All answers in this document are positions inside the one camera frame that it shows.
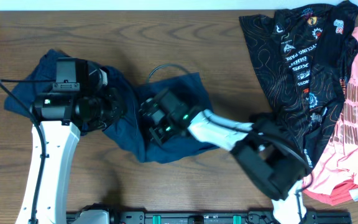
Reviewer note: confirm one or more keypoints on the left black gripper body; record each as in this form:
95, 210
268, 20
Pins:
117, 106

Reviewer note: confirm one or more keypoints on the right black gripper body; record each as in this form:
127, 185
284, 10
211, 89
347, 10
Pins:
161, 129

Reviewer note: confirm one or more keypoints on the navy blue shorts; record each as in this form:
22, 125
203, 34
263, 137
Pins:
130, 132
26, 92

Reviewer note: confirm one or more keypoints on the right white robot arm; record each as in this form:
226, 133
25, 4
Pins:
272, 161

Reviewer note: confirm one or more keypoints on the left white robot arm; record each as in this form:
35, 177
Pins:
79, 101

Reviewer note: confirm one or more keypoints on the folded navy blue shorts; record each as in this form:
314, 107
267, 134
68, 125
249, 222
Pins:
26, 92

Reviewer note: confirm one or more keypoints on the black printed cycling jersey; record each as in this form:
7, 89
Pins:
302, 59

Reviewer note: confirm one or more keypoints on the pink printed t-shirt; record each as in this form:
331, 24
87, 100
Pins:
334, 179

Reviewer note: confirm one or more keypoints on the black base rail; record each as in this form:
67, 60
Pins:
110, 215

